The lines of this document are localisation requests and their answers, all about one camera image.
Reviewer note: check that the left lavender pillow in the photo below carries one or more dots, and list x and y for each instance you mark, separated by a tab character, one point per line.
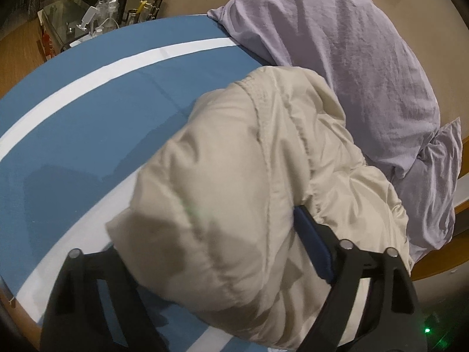
391	109

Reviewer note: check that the blue white striped bed sheet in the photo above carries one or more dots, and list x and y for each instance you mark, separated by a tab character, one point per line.
73	135

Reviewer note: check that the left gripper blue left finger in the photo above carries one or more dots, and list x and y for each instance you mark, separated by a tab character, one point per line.
74	319

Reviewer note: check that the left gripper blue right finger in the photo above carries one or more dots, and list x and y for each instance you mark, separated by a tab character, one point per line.
392	318

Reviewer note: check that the lavender pillow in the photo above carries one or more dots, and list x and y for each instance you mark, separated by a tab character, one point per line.
427	191
391	109

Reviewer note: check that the right lavender pillow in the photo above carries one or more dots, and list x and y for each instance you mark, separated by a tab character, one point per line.
427	191

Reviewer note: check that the beige puffer jacket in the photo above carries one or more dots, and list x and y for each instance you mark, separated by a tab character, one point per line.
210	223

